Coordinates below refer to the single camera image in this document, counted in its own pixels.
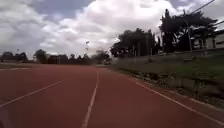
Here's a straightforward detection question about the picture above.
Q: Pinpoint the floodlight mast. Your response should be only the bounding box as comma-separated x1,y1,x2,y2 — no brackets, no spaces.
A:
84,40,91,59

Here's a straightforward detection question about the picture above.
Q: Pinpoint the group of dark trees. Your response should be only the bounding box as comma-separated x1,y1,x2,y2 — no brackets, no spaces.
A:
109,8,219,58

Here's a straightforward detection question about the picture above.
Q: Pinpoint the red running track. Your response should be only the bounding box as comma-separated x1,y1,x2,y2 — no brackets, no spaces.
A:
0,63,224,128

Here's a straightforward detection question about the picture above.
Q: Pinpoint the row of distant trees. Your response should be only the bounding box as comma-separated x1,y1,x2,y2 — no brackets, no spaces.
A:
0,49,112,65

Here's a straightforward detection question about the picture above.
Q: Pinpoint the grass field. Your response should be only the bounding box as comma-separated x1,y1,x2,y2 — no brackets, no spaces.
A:
0,61,41,70

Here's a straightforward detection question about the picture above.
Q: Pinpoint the pale building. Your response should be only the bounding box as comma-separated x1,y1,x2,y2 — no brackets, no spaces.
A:
194,29,224,50

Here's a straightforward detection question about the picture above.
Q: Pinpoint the wire fence with poles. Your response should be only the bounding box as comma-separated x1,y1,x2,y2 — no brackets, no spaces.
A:
111,0,224,66

